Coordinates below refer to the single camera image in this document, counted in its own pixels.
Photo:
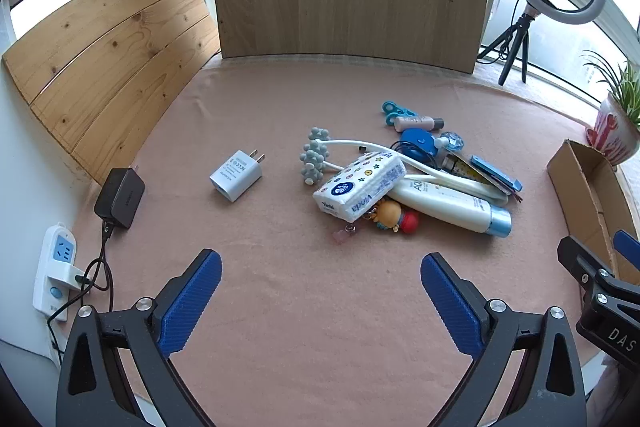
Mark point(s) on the grey ball roller massager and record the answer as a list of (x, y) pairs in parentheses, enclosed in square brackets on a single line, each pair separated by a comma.
[(312, 157)]

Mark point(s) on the blue phone stand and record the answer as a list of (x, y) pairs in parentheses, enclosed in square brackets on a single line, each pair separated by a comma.
[(492, 169)]

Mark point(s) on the spider plant in red-white pot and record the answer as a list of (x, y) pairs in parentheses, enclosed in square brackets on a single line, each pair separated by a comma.
[(612, 127)]

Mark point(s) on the small white pink bottle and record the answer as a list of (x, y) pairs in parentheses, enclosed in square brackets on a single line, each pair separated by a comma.
[(415, 123)]

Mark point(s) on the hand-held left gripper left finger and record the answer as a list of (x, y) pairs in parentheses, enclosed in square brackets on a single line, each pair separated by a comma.
[(192, 302)]

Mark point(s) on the white patterned tissue pack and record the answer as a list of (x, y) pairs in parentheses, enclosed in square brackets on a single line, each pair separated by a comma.
[(360, 187)]

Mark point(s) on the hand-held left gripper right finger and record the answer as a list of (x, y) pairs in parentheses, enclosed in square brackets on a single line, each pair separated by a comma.
[(450, 307)]

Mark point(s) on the knotty pine wood board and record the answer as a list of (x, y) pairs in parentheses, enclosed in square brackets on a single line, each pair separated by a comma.
[(110, 57)]

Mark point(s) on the blue plastic clip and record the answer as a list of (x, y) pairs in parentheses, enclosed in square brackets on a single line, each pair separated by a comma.
[(392, 108)]

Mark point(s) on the black printed card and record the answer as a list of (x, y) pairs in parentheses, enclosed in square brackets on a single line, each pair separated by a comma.
[(505, 193)]

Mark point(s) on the white power strip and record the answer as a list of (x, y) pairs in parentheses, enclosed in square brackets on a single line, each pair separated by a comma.
[(55, 257)]

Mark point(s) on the clear blue faceted bottle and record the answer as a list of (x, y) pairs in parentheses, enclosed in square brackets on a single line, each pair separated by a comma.
[(452, 141)]

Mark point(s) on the white wall charger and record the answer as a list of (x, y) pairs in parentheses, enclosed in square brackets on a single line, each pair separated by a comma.
[(232, 179)]

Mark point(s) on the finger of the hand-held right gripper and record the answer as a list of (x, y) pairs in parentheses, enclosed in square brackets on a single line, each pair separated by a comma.
[(627, 244), (580, 259)]

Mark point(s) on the white lotion tube blue cap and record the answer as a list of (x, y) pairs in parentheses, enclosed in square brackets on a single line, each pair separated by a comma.
[(450, 204)]

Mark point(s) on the cardboard box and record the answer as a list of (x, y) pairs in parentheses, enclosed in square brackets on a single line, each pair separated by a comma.
[(590, 192)]

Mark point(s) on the black power adapter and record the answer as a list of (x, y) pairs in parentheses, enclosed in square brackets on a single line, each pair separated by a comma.
[(120, 199)]

